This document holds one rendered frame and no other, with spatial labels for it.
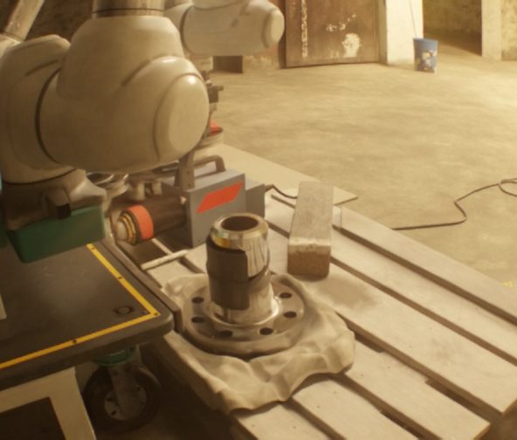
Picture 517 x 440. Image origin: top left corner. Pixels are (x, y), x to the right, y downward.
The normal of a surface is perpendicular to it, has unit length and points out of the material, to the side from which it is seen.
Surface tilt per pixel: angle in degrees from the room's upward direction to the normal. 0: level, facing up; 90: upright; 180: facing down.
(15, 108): 80
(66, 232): 90
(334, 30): 90
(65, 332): 0
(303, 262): 90
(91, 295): 0
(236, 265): 90
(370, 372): 0
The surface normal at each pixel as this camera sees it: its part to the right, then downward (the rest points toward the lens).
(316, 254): -0.12, 0.41
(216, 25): -0.43, 0.58
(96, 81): -0.32, 0.15
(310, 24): 0.58, 0.33
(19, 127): -0.43, 0.39
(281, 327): -0.02, -0.91
